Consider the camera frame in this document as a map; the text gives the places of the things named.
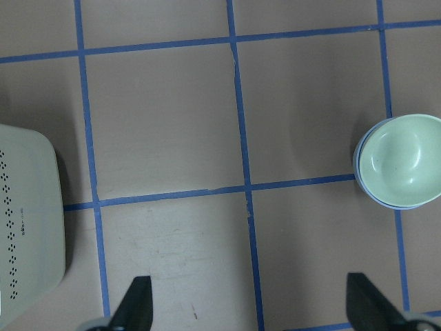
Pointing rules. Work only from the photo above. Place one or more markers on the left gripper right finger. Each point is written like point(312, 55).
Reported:
point(368, 309)

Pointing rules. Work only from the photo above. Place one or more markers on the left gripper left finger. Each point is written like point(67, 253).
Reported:
point(134, 311)

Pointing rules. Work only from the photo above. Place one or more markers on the blue bowl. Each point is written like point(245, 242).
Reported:
point(357, 165)

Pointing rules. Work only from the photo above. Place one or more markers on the green bowl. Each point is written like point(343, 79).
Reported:
point(399, 160)

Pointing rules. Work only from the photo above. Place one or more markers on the cream metal toaster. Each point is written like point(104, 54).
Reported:
point(32, 222)

